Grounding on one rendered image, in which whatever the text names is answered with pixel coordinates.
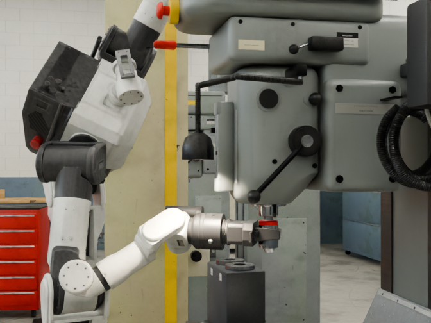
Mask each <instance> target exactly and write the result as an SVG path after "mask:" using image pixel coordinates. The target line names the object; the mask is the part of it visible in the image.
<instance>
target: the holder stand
mask: <svg viewBox="0 0 431 323"><path fill-rule="evenodd" d="M207 319H208V320H209V321H210V322H211V323H265V271H263V270H261V269H259V268H257V267H255V264H254V263H247V262H245V261H244V259H242V258H218V259H216V261H209V262H208V263H207Z"/></svg>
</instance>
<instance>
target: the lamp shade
mask: <svg viewBox="0 0 431 323"><path fill-rule="evenodd" d="M182 159H183V160H214V146H213V143H212V140H211V138H210V137H209V136H208V135H207V134H205V133H202V132H193V133H191V134H189V135H188V136H186V137H185V140H184V142H183V145H182Z"/></svg>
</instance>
